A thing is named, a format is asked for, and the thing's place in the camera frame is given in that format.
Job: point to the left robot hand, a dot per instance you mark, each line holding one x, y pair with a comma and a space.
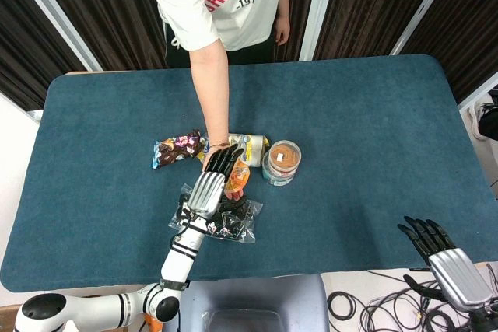
208, 188

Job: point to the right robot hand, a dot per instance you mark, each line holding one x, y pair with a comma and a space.
451, 270

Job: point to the person's right hand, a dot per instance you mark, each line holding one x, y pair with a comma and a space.
235, 193

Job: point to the person's left hand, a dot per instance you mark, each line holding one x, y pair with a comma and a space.
282, 30

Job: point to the orange plastic snack packet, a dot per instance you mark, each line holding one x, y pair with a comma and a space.
238, 175

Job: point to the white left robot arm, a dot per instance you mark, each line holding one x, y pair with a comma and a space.
116, 301

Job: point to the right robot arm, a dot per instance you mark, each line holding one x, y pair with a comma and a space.
484, 318

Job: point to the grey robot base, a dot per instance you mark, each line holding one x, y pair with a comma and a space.
253, 305

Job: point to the person's right forearm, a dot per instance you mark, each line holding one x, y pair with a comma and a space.
212, 95

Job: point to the clear bag with black snacks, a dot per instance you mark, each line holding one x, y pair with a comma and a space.
233, 223

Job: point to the yellow white snack bag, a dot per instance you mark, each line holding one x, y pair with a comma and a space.
251, 149

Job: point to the dark chocolate snack bag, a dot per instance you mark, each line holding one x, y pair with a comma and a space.
177, 148

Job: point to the round clear plastic container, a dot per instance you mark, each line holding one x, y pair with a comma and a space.
281, 161

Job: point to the person in white t-shirt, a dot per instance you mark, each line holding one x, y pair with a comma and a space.
221, 1

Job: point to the blue table cloth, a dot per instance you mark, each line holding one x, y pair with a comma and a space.
272, 114

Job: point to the white sneaker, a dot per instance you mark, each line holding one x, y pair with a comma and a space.
478, 122

